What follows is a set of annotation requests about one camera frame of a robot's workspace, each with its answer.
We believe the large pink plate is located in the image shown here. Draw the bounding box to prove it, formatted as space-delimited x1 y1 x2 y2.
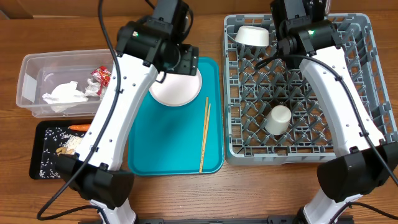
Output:
149 69 202 106

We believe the pale green bowl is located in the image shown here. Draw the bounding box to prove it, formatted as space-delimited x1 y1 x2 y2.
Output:
235 26 269 47

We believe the red snack wrapper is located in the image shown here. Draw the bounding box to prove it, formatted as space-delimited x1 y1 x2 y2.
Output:
91 66 111 98

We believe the white tissue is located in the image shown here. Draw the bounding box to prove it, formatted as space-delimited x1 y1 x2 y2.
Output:
85 78 101 96
42 81 88 113

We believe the orange carrot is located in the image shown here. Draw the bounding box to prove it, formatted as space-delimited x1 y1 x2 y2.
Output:
68 124 91 132

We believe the rice and peanut food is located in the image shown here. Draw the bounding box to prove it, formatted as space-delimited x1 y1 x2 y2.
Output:
39 127 85 179

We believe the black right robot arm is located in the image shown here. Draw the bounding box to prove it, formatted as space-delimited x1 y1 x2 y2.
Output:
271 0 397 223

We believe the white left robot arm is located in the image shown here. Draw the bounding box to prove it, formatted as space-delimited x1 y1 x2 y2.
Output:
55 0 199 223

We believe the grey dishwasher rack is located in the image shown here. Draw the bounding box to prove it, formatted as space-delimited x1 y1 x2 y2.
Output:
223 13 397 166

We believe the left wooden chopstick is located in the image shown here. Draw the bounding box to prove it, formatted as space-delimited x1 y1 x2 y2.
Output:
199 97 208 173

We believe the wooden chopstick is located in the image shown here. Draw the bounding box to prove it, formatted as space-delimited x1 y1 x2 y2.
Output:
200 103 211 170
199 97 208 173

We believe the teal plastic tray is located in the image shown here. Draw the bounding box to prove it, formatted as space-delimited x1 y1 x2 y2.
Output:
127 57 224 176

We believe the clear plastic bin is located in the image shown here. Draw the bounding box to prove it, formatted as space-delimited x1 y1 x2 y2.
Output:
16 49 113 118

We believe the right wooden chopstick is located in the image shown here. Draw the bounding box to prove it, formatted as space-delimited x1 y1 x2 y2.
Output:
200 103 211 170

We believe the black plastic tray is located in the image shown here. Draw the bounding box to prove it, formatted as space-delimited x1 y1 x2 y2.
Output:
29 119 92 180

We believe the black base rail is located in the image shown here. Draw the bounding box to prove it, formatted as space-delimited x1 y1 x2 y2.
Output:
77 215 355 224

